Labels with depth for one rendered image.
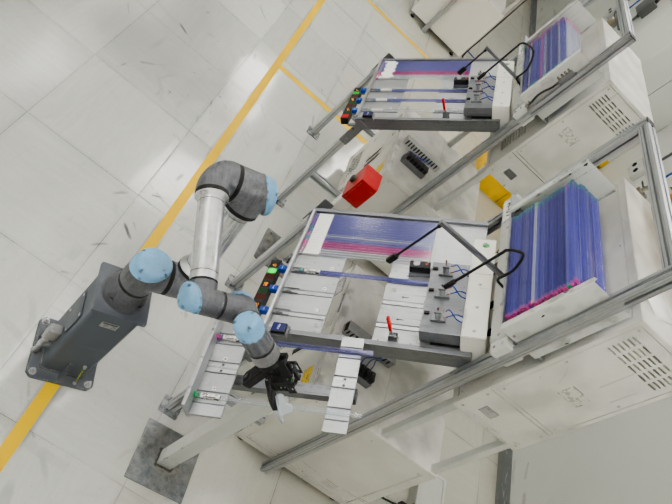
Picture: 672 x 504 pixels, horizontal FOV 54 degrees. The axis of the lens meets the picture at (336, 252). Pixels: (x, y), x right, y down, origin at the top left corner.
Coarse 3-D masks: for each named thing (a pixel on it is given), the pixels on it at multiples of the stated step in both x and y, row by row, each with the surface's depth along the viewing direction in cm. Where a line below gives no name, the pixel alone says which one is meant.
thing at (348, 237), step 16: (320, 224) 266; (336, 224) 265; (352, 224) 264; (368, 224) 263; (384, 224) 262; (400, 224) 261; (416, 224) 260; (432, 224) 259; (304, 240) 259; (320, 240) 258; (336, 240) 257; (352, 240) 256; (368, 240) 255; (384, 240) 254; (400, 240) 254; (432, 240) 252; (336, 256) 250; (352, 256) 249; (368, 256) 248; (384, 256) 247; (400, 256) 247; (416, 256) 246
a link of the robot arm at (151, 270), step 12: (144, 252) 202; (156, 252) 205; (132, 264) 201; (144, 264) 200; (156, 264) 202; (168, 264) 205; (120, 276) 207; (132, 276) 202; (144, 276) 199; (156, 276) 200; (168, 276) 205; (132, 288) 205; (144, 288) 204; (156, 288) 205; (168, 288) 206
